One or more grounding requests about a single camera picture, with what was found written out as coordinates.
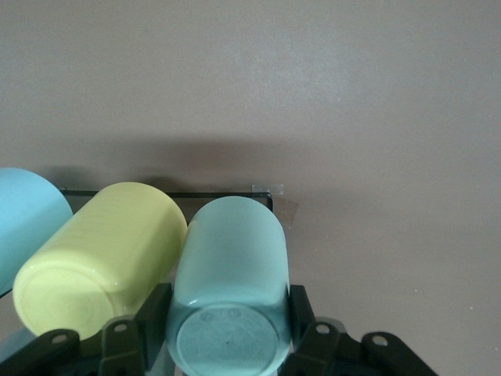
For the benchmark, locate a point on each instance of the clear tape piece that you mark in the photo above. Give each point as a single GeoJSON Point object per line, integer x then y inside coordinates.
{"type": "Point", "coordinates": [267, 188]}

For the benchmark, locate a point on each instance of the pale green plastic cup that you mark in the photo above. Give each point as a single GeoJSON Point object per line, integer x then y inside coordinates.
{"type": "Point", "coordinates": [235, 254]}

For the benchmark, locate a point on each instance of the light blue plastic cup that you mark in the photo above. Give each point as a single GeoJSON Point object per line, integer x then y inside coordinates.
{"type": "Point", "coordinates": [27, 219]}

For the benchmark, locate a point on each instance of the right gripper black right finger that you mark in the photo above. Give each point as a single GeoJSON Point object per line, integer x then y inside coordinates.
{"type": "Point", "coordinates": [325, 352]}

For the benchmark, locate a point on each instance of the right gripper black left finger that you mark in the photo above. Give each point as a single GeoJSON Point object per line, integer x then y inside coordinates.
{"type": "Point", "coordinates": [117, 348]}

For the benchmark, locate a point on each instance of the yellow plastic cup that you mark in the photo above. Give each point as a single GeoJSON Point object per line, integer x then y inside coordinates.
{"type": "Point", "coordinates": [105, 250]}

